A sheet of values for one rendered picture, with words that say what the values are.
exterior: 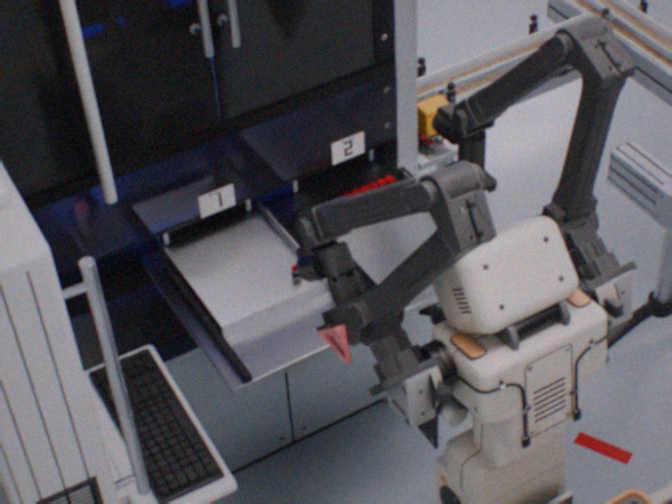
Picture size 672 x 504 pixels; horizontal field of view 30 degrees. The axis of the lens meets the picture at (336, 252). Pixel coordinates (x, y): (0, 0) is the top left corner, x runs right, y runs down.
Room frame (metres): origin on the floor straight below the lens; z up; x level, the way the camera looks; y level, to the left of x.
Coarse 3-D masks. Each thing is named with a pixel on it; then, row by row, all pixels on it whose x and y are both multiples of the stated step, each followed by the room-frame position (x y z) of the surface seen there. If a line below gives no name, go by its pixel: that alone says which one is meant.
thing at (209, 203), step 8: (232, 184) 2.16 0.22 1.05; (216, 192) 2.14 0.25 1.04; (224, 192) 2.15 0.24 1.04; (232, 192) 2.16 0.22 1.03; (200, 200) 2.12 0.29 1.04; (208, 200) 2.13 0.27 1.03; (216, 200) 2.14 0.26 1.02; (224, 200) 2.15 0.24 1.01; (232, 200) 2.16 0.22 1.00; (200, 208) 2.12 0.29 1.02; (208, 208) 2.13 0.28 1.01; (216, 208) 2.14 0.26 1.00; (224, 208) 2.15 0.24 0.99
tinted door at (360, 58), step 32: (224, 0) 2.19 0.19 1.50; (256, 0) 2.22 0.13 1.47; (288, 0) 2.26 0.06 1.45; (320, 0) 2.29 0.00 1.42; (352, 0) 2.33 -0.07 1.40; (224, 32) 2.19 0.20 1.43; (256, 32) 2.22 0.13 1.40; (288, 32) 2.25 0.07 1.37; (320, 32) 2.29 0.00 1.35; (352, 32) 2.33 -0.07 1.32; (224, 64) 2.18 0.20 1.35; (256, 64) 2.22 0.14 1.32; (288, 64) 2.25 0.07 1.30; (320, 64) 2.29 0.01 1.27; (352, 64) 2.32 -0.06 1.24; (224, 96) 2.18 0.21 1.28; (256, 96) 2.21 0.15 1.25; (288, 96) 2.25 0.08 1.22
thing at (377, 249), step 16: (384, 224) 2.18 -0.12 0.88; (400, 224) 2.18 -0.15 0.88; (416, 224) 2.18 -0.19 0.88; (432, 224) 2.17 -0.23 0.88; (336, 240) 2.10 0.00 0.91; (352, 240) 2.13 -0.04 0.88; (368, 240) 2.13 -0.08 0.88; (384, 240) 2.13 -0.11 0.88; (400, 240) 2.12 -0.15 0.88; (416, 240) 2.12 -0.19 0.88; (352, 256) 2.05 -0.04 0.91; (368, 256) 2.08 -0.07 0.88; (384, 256) 2.07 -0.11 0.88; (400, 256) 2.07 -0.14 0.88; (368, 272) 2.02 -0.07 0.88; (384, 272) 2.02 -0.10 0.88; (432, 288) 1.96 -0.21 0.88
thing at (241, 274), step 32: (224, 224) 2.22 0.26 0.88; (256, 224) 2.21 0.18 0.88; (192, 256) 2.12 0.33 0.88; (224, 256) 2.11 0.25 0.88; (256, 256) 2.10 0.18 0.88; (288, 256) 2.09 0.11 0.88; (192, 288) 1.98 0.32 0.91; (224, 288) 2.00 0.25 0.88; (256, 288) 2.00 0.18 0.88; (288, 288) 1.99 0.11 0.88; (320, 288) 1.96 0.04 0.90; (224, 320) 1.90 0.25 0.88; (256, 320) 1.89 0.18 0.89
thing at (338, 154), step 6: (348, 138) 2.30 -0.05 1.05; (354, 138) 2.31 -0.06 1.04; (360, 138) 2.32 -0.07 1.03; (336, 144) 2.29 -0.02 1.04; (342, 144) 2.29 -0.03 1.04; (348, 144) 2.30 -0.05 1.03; (354, 144) 2.31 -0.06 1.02; (360, 144) 2.32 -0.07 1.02; (336, 150) 2.29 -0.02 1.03; (342, 150) 2.29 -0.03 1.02; (348, 150) 2.30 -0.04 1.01; (354, 150) 2.31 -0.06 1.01; (360, 150) 2.32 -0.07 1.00; (336, 156) 2.29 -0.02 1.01; (342, 156) 2.29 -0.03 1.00; (348, 156) 2.30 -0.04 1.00; (336, 162) 2.29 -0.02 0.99
